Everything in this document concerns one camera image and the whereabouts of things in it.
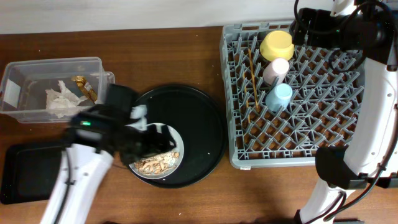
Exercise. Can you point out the black rectangular bin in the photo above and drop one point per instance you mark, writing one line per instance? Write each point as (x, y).
(30, 171)

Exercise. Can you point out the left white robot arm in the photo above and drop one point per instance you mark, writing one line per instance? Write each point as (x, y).
(92, 138)

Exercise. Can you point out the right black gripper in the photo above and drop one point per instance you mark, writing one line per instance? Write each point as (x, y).
(321, 20)

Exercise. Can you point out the wooden chopstick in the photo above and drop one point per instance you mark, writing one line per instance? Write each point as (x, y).
(246, 97)
(253, 78)

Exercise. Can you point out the gold foil wrapper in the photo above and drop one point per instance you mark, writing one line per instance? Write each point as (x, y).
(85, 87)

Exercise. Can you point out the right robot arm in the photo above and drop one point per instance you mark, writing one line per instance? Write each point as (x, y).
(370, 160)

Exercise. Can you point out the food scraps on plate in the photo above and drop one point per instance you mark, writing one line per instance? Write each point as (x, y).
(159, 164)

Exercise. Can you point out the round black tray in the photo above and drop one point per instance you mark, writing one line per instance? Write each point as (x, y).
(200, 123)

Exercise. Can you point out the grey plate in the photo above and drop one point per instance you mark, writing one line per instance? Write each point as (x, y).
(178, 147)

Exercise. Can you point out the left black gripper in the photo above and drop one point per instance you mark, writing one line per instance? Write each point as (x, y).
(147, 144)

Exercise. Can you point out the blue cup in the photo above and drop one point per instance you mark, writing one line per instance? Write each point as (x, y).
(279, 97)

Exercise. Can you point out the white napkin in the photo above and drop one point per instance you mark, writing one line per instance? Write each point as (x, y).
(63, 103)

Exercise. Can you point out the grey dishwasher rack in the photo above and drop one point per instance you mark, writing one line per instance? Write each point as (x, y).
(323, 110)

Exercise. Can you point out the clear plastic bin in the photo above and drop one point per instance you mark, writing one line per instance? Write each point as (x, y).
(24, 83)

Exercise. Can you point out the pink cup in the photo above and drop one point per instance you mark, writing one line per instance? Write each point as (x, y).
(276, 70)

